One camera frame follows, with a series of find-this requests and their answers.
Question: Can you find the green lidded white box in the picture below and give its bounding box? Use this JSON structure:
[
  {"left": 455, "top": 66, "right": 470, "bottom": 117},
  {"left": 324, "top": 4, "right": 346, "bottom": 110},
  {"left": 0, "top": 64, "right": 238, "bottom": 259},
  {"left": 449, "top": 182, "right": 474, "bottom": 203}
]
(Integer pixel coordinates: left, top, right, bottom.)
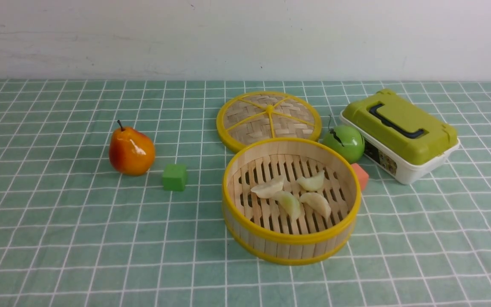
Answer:
[{"left": 340, "top": 89, "right": 461, "bottom": 185}]

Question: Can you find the orange cube block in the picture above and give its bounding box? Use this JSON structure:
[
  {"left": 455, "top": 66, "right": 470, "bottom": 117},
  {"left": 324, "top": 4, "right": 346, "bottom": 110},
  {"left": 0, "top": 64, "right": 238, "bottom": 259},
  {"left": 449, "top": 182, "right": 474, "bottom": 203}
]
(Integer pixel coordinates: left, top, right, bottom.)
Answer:
[{"left": 351, "top": 163, "right": 370, "bottom": 191}]

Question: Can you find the bamboo steamer tray yellow rim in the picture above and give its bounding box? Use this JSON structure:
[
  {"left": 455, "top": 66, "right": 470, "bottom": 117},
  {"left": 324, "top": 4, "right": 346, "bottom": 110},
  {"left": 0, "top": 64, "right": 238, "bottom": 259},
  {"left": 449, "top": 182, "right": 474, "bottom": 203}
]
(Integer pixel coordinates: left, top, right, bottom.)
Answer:
[{"left": 222, "top": 138, "right": 362, "bottom": 266}]

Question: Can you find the woven bamboo steamer lid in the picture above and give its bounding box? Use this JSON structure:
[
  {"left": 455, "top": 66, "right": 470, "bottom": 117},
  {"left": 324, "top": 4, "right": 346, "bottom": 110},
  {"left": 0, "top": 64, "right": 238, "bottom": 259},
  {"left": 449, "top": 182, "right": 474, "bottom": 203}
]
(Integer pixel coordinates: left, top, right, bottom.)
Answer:
[{"left": 216, "top": 91, "right": 322, "bottom": 152}]

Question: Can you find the pale dumpling bottom edge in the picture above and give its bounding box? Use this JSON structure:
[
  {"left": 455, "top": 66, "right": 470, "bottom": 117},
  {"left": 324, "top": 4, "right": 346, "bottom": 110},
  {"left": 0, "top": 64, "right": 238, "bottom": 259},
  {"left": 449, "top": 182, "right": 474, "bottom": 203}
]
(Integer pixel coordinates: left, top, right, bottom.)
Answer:
[{"left": 296, "top": 170, "right": 325, "bottom": 191}]

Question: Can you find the pale dumpling front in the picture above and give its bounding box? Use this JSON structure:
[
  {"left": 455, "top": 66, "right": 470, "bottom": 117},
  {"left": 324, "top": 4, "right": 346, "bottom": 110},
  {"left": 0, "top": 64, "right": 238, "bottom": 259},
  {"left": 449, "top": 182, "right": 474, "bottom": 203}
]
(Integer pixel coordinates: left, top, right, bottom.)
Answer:
[{"left": 251, "top": 175, "right": 285, "bottom": 199}]

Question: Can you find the green checkered tablecloth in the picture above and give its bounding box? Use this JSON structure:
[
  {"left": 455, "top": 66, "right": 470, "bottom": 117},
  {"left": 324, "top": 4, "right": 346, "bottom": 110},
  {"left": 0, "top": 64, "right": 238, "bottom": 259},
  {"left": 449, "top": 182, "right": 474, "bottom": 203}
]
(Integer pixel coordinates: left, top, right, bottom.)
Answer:
[{"left": 0, "top": 79, "right": 491, "bottom": 307}]

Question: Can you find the orange toy pear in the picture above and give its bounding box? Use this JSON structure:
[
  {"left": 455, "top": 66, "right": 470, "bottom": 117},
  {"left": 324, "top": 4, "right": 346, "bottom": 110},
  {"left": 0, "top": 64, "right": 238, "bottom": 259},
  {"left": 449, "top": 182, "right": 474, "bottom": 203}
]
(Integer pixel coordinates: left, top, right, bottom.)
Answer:
[{"left": 108, "top": 120, "right": 156, "bottom": 176}]

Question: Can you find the green cube block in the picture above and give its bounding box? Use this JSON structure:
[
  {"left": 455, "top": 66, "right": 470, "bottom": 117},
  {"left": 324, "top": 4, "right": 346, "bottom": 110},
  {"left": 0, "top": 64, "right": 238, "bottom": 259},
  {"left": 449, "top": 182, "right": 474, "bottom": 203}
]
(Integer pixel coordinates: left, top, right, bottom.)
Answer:
[{"left": 162, "top": 164, "right": 188, "bottom": 191}]

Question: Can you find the green toy apple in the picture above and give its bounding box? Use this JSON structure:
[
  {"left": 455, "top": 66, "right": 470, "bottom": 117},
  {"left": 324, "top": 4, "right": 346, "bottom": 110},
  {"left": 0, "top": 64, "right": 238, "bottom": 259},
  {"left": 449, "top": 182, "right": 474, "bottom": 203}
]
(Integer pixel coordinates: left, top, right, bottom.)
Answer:
[{"left": 321, "top": 116, "right": 366, "bottom": 165}]

